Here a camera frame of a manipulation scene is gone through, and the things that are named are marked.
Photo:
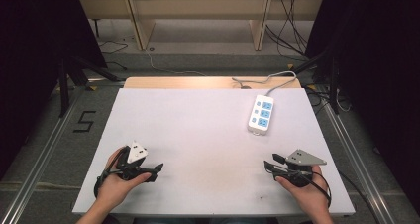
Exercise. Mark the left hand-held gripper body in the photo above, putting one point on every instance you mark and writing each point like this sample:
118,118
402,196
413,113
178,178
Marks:
136,153

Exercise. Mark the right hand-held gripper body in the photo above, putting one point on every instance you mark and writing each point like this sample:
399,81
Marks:
303,158

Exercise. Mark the person's right hand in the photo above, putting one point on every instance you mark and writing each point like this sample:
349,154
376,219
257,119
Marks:
310,197

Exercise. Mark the person's left hand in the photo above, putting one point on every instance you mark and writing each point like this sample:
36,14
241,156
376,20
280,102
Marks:
112,187

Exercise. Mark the white power strip blue sockets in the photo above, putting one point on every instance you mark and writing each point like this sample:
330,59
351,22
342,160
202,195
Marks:
261,114

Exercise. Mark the white table cover board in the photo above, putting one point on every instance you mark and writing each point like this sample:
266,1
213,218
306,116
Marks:
198,134

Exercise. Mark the black metal stand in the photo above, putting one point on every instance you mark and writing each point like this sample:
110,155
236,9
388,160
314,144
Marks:
334,85
63,85

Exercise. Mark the wooden table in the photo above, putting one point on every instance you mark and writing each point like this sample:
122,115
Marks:
185,82

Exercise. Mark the dark curtain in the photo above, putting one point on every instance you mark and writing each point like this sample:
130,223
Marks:
383,68
29,52

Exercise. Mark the light wooden bench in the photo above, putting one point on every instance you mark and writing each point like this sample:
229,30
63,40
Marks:
198,6

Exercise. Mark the aluminium floor rail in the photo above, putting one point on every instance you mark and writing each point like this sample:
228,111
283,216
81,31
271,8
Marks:
36,171
363,171

